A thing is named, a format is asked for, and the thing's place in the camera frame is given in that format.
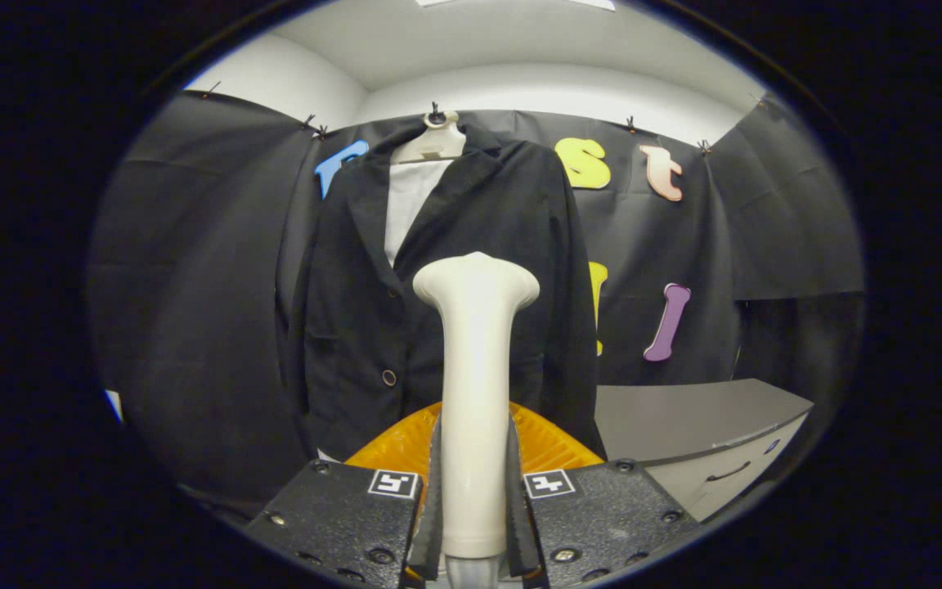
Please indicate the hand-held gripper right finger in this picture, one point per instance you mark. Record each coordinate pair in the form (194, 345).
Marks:
(602, 515)

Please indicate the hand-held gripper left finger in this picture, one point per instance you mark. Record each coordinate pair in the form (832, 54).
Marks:
(340, 515)

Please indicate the white garment steamer head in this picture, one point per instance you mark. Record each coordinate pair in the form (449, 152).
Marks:
(475, 393)

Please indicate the black blazer jacket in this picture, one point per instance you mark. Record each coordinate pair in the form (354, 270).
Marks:
(356, 327)

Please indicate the white shirt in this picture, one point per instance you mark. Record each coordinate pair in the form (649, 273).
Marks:
(410, 204)

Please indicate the grey cabinet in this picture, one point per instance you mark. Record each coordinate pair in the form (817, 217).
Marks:
(684, 417)

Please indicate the blue white printed sheets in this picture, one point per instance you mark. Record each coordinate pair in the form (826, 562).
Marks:
(114, 405)

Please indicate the black backdrop cloth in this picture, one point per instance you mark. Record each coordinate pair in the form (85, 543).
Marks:
(193, 286)

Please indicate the white plastic hanger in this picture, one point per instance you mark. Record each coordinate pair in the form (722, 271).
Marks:
(432, 143)

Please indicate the ceiling light panel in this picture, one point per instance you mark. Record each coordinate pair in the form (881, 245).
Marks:
(594, 3)

